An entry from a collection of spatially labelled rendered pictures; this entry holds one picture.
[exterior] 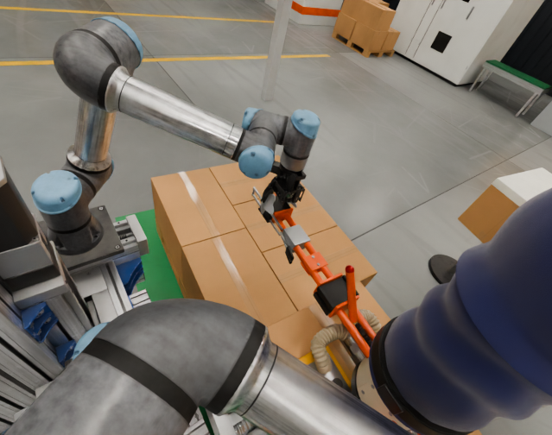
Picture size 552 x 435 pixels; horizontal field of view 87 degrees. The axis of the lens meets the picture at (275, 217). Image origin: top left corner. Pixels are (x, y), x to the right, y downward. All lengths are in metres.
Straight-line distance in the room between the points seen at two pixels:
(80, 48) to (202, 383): 0.62
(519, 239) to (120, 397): 0.43
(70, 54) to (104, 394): 0.60
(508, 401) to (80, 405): 0.50
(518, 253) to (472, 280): 0.07
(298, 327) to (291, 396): 0.61
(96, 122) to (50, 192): 0.23
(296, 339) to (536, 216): 0.66
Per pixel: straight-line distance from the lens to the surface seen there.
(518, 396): 0.55
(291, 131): 0.76
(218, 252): 1.67
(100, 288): 1.14
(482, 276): 0.48
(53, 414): 0.29
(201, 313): 0.30
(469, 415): 0.63
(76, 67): 0.71
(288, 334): 0.91
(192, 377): 0.29
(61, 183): 1.00
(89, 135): 0.96
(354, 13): 8.19
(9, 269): 0.77
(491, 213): 2.45
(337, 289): 0.85
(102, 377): 0.28
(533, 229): 0.44
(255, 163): 0.64
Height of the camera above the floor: 1.91
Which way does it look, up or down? 46 degrees down
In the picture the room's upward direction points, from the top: 18 degrees clockwise
